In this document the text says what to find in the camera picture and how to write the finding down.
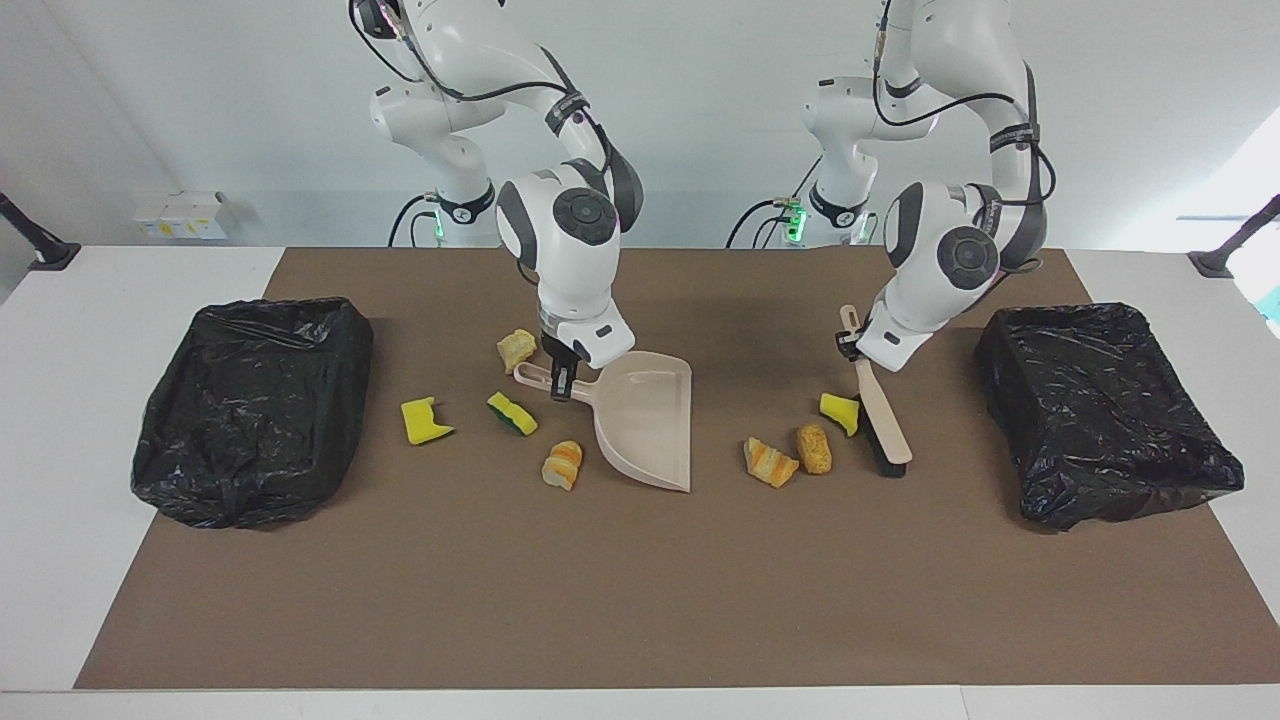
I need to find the notched yellow sponge piece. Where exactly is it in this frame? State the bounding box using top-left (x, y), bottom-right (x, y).
top-left (401, 397), bottom-right (456, 446)

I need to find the brown potato shaped bread roll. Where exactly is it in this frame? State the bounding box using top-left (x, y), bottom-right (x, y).
top-left (796, 424), bottom-right (833, 475)

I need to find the small striped croissant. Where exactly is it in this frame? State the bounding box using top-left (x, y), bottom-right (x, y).
top-left (541, 440), bottom-right (584, 492)

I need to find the yellow sponge with green pad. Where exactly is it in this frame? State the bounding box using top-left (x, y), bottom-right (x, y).
top-left (487, 391), bottom-right (539, 438)

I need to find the bin lined with black bag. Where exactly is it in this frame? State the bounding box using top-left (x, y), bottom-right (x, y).
top-left (131, 296), bottom-right (375, 530)
top-left (975, 302), bottom-right (1246, 532)

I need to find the white cardboard box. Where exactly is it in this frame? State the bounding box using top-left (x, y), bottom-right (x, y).
top-left (133, 190), bottom-right (229, 239)

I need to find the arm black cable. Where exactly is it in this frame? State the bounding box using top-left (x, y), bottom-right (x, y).
top-left (348, 0), bottom-right (616, 201)
top-left (872, 0), bottom-right (1056, 271)

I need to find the beige brush with black bristles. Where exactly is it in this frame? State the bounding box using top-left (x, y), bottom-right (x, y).
top-left (838, 305), bottom-right (913, 478)

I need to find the pale dumpling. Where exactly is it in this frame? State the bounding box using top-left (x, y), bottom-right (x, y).
top-left (497, 329), bottom-right (541, 374)

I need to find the orange striped croissant piece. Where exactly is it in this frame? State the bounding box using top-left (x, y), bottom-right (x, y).
top-left (743, 436), bottom-right (801, 489)

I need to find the plain yellow sponge piece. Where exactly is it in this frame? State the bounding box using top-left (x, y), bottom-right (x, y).
top-left (819, 392), bottom-right (861, 438)

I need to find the brown table mat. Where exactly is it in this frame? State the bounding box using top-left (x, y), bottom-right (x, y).
top-left (75, 247), bottom-right (1280, 691)

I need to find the beige plastic dustpan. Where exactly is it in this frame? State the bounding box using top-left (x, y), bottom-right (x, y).
top-left (513, 350), bottom-right (693, 493)

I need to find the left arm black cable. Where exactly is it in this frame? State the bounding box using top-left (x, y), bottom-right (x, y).
top-left (872, 0), bottom-right (1056, 271)

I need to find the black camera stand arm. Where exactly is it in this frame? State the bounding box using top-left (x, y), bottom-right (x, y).
top-left (0, 192), bottom-right (81, 271)
top-left (1188, 195), bottom-right (1280, 279)

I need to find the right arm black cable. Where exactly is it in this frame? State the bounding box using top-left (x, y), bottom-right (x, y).
top-left (348, 0), bottom-right (616, 201)

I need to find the black base cable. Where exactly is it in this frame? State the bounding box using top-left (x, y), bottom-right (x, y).
top-left (388, 192), bottom-right (441, 248)
top-left (727, 195), bottom-right (801, 249)

